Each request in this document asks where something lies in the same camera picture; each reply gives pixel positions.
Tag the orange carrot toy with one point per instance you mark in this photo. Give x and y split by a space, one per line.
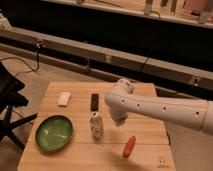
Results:
129 146

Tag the black rectangular block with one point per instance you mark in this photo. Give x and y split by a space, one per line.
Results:
94 102

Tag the small white bottle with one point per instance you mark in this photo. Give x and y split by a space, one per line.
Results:
96 125

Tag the long grey metal rail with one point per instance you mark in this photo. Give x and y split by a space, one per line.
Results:
159 68

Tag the black chair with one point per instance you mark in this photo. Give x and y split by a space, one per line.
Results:
10 98

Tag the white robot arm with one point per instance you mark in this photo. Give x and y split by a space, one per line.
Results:
191 113

